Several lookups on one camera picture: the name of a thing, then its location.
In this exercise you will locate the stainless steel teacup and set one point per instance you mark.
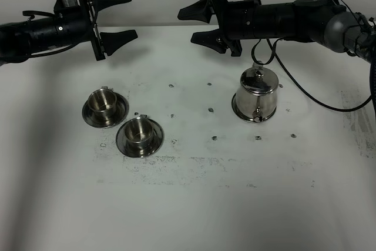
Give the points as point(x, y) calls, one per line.
point(138, 131)
point(102, 102)

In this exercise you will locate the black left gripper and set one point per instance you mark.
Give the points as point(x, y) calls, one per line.
point(77, 24)

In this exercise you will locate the near stainless steel teacup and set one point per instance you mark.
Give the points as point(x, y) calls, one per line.
point(138, 131)

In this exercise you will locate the far stainless steel teacup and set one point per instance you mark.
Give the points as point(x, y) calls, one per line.
point(102, 102)

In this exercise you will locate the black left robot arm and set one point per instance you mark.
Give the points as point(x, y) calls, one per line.
point(44, 34)

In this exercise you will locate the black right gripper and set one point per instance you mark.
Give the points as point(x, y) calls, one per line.
point(233, 18)

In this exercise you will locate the stainless steel teapot saucer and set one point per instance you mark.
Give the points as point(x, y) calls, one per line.
point(244, 117)

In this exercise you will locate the black and grey right robot arm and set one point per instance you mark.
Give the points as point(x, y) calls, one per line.
point(326, 22)

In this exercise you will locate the near stainless steel saucer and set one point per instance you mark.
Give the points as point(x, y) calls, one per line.
point(134, 152)

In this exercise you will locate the far stainless steel saucer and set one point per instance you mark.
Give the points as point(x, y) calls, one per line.
point(122, 109)

